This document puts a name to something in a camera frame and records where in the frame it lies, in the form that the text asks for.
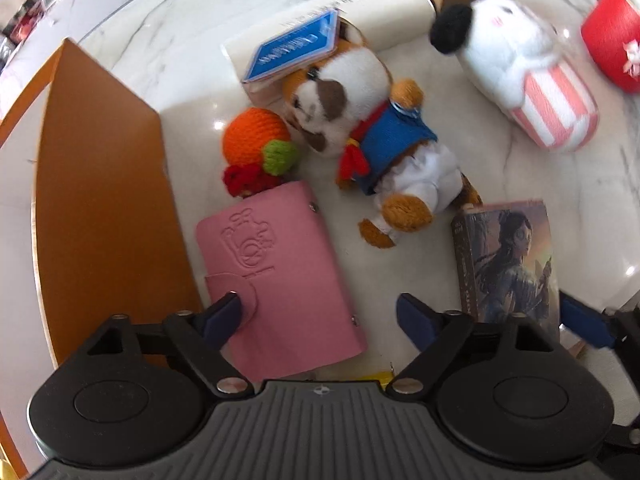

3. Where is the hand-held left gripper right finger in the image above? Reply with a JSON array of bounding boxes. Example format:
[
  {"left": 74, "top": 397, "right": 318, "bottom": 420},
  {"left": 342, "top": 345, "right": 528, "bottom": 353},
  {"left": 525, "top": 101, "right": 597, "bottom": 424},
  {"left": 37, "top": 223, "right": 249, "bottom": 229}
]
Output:
[{"left": 387, "top": 292, "right": 567, "bottom": 397}]

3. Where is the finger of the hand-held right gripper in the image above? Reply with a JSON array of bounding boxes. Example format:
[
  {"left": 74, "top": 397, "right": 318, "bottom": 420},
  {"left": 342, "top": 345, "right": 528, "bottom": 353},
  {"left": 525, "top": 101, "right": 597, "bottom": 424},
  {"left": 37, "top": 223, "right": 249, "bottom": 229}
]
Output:
[{"left": 559, "top": 291, "right": 640, "bottom": 367}]

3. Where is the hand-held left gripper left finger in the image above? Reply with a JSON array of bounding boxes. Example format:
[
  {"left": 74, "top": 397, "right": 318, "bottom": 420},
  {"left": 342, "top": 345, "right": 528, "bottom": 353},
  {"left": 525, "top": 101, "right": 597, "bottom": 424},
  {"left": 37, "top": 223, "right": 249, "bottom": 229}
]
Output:
[{"left": 87, "top": 292, "right": 253, "bottom": 397}]

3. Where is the pink leather card wallet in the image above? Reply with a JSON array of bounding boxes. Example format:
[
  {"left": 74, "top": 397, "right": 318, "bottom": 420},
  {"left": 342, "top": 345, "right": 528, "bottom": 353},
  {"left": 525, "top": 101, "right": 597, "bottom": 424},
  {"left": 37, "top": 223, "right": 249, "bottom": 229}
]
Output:
[{"left": 195, "top": 180, "right": 368, "bottom": 383}]

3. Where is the orange cardboard box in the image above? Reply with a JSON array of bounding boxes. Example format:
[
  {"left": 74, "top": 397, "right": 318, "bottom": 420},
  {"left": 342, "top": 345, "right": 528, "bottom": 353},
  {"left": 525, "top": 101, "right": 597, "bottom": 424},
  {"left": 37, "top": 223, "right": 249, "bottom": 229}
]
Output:
[{"left": 0, "top": 37, "right": 203, "bottom": 478}]

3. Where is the crocheted orange toy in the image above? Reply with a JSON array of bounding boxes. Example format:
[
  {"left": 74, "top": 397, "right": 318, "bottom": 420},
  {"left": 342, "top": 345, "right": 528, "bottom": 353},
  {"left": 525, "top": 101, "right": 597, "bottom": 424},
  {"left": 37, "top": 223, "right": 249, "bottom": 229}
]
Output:
[{"left": 221, "top": 106, "right": 301, "bottom": 198}]

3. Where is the white plush with striped body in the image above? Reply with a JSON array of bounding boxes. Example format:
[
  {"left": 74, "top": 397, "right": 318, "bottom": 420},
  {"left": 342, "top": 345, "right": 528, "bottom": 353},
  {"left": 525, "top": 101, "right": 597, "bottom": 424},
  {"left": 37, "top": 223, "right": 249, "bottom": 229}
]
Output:
[{"left": 429, "top": 0, "right": 600, "bottom": 153}]

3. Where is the brown and white plush dog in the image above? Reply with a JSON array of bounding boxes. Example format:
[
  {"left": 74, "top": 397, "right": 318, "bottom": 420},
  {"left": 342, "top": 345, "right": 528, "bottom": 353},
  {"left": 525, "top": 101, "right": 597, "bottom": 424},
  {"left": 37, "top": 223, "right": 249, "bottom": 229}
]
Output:
[{"left": 280, "top": 22, "right": 483, "bottom": 250}]

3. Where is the blue card tag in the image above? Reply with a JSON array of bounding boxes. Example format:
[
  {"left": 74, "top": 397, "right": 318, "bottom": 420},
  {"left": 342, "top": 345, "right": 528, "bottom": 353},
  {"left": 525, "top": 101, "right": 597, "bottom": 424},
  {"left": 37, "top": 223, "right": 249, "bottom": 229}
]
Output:
[{"left": 241, "top": 7, "right": 341, "bottom": 83}]

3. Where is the red cylindrical gift box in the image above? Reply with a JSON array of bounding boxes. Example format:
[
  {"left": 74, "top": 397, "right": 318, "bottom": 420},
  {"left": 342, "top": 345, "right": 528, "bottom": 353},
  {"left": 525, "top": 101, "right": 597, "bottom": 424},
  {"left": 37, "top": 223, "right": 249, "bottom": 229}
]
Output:
[{"left": 580, "top": 0, "right": 640, "bottom": 93}]

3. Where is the white book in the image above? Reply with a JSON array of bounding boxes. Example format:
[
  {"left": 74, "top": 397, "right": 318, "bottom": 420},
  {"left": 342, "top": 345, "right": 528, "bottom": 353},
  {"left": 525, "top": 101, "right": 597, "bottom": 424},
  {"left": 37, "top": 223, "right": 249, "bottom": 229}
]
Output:
[{"left": 221, "top": 0, "right": 437, "bottom": 106}]

